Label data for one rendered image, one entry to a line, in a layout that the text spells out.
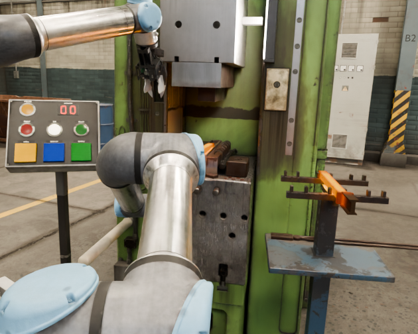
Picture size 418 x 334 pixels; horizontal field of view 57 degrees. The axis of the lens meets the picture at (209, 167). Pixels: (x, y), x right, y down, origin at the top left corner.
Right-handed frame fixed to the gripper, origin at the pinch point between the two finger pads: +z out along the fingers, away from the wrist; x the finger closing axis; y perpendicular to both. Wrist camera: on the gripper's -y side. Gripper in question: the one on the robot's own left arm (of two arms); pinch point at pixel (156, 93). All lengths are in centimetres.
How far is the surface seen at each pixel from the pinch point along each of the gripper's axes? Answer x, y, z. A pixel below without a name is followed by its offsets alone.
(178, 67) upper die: 4.3, -16.3, -2.7
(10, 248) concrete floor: -149, -33, 157
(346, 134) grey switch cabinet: 156, -429, 304
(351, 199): 66, 39, 9
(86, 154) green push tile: -27.7, 13.5, 20.5
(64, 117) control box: -39.0, 3.7, 10.6
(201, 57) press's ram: 13.6, -18.2, -6.3
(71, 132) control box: -35.2, 7.7, 14.6
